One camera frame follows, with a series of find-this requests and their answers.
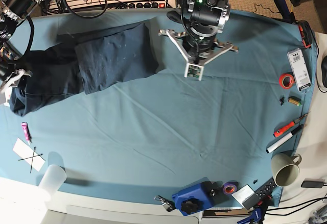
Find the black knob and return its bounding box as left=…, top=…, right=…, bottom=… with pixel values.
left=181, top=200, right=199, bottom=214

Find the translucent plastic cup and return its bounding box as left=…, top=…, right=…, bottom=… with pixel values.
left=38, top=164, right=67, bottom=197

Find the orange black tool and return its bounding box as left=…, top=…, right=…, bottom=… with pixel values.
left=298, top=20, right=312, bottom=48

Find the blue clamp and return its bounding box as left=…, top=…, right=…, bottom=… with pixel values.
left=237, top=195, right=272, bottom=224

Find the metal carabiner keyring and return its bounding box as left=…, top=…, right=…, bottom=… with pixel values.
left=154, top=195, right=176, bottom=212

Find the black white marker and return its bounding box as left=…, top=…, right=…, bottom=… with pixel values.
left=266, top=125, right=303, bottom=154

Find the blue plastic box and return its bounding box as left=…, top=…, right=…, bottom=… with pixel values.
left=172, top=182, right=216, bottom=216

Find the white paper card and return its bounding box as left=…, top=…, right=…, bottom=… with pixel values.
left=13, top=138, right=45, bottom=171

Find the clear plastic bit case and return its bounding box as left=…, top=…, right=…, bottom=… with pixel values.
left=287, top=48, right=311, bottom=92

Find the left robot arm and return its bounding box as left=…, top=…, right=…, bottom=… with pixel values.
left=180, top=0, right=230, bottom=57

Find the AA battery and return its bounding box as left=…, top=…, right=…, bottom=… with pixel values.
left=288, top=96, right=302, bottom=106

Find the red tape roll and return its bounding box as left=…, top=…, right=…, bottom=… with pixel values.
left=278, top=73, right=295, bottom=90

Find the power strip with red switch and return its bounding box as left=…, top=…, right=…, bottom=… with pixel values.
left=122, top=0, right=176, bottom=9

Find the black power adapter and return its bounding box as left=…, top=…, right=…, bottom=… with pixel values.
left=301, top=180, right=325, bottom=189

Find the light blue table cloth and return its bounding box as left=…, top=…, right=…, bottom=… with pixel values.
left=1, top=9, right=313, bottom=204

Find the computer mouse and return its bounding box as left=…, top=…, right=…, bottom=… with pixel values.
left=321, top=56, right=327, bottom=88

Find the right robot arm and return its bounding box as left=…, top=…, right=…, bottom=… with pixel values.
left=1, top=0, right=44, bottom=94

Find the pink glue tube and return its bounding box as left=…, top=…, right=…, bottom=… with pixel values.
left=21, top=122, right=31, bottom=145

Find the black remote control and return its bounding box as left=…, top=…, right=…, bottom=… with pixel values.
left=242, top=177, right=277, bottom=210

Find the white sticky note pad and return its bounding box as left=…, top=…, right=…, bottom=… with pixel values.
left=232, top=185, right=254, bottom=206

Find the purple tape roll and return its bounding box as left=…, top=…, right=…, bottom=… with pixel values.
left=222, top=181, right=238, bottom=195

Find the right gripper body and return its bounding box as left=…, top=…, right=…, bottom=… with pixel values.
left=1, top=63, right=17, bottom=82

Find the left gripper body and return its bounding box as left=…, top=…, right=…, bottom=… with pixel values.
left=183, top=23, right=220, bottom=57

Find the dark blue T-shirt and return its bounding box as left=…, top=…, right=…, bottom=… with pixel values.
left=9, top=22, right=158, bottom=117

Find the beige ceramic mug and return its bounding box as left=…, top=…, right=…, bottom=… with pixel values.
left=271, top=153, right=302, bottom=187

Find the red handled screwdriver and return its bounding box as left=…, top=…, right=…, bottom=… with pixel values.
left=273, top=113, right=308, bottom=138

